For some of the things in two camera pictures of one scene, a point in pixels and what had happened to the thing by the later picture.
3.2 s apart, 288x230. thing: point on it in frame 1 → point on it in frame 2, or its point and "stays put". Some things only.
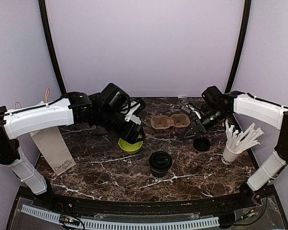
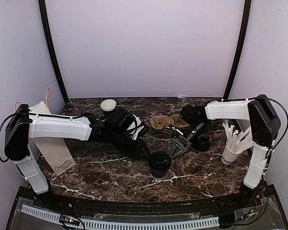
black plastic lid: x=160 y=161 stays put
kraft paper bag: x=52 y=143 stays put
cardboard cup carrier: x=162 y=122 stays put
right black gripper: x=197 y=124 → x=176 y=143
